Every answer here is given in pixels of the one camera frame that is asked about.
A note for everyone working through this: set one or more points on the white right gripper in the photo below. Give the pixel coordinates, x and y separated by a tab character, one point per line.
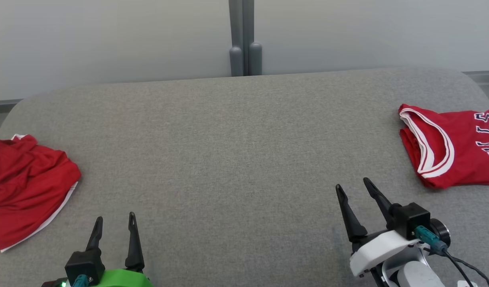
382	249

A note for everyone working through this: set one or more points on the black right wrist cylinder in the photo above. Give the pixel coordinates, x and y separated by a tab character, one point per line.
443	231

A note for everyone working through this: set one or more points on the red shorts with white trim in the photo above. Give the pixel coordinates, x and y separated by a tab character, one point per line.
25	187

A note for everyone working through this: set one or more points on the black left wrist cylinder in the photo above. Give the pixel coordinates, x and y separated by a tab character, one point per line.
55	283

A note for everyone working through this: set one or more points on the red jersey with white sleeves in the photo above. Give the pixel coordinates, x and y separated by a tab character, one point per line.
464	151

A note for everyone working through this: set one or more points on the black wrist cylinder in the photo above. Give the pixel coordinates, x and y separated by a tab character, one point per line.
443	231
55	283

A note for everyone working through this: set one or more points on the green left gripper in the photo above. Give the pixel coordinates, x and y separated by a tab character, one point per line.
123	279

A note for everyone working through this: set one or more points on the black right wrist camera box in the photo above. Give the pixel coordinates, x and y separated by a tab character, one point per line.
410	219

